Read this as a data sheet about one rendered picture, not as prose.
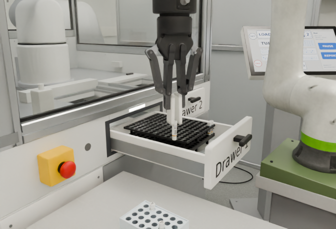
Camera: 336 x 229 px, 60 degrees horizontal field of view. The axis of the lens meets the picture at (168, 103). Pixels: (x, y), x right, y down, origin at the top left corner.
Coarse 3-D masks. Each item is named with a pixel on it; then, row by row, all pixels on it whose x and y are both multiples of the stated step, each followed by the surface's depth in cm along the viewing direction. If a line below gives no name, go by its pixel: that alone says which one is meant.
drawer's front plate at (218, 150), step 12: (240, 120) 85; (228, 132) 76; (240, 132) 82; (216, 144) 68; (228, 144) 75; (216, 156) 69; (240, 156) 85; (204, 168) 68; (228, 168) 78; (204, 180) 69; (216, 180) 72
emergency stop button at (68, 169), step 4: (64, 164) 66; (68, 164) 66; (72, 164) 67; (60, 168) 66; (64, 168) 66; (68, 168) 66; (72, 168) 67; (60, 172) 66; (64, 172) 66; (68, 172) 66; (72, 172) 67; (64, 176) 66; (68, 176) 67
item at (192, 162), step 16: (160, 112) 105; (112, 128) 89; (224, 128) 92; (112, 144) 87; (128, 144) 83; (144, 144) 80; (160, 144) 77; (160, 160) 78; (176, 160) 75; (192, 160) 72
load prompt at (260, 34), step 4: (256, 32) 156; (260, 32) 156; (264, 32) 156; (268, 32) 156; (304, 32) 157; (308, 32) 157; (260, 36) 155; (264, 36) 155; (268, 36) 155; (304, 36) 156; (308, 36) 156
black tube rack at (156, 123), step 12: (144, 120) 94; (156, 120) 94; (192, 120) 95; (132, 132) 89; (144, 132) 84; (156, 132) 84; (168, 132) 85; (180, 132) 84; (192, 132) 84; (180, 144) 83; (192, 144) 82
